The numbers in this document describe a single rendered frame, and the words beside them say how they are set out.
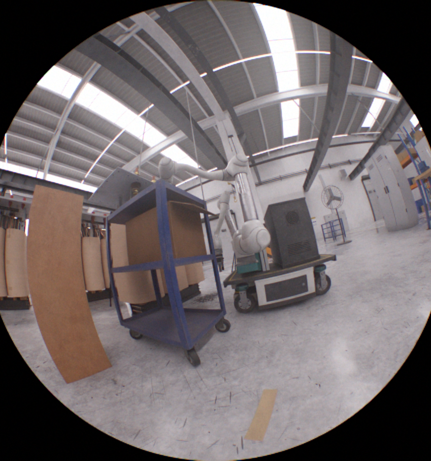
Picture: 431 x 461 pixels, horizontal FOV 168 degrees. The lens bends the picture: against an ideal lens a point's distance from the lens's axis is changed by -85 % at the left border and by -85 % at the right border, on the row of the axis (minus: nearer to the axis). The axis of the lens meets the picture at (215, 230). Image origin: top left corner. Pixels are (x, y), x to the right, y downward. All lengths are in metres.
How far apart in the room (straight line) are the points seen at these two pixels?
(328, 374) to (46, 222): 1.27
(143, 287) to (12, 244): 2.25
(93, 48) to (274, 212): 4.83
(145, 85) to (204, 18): 6.14
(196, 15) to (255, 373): 10.19
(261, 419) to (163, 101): 5.16
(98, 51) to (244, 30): 7.44
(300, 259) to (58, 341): 1.56
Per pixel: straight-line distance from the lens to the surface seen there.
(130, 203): 0.87
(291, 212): 1.23
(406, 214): 4.21
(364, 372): 0.69
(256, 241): 0.90
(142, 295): 1.39
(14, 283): 2.80
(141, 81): 4.54
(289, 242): 1.19
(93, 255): 2.89
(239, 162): 1.12
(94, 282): 2.87
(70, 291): 0.80
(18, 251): 2.82
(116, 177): 1.51
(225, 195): 1.74
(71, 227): 0.83
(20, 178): 10.37
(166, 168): 1.04
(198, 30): 9.58
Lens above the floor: 0.52
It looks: 10 degrees up
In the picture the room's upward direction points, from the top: 11 degrees counter-clockwise
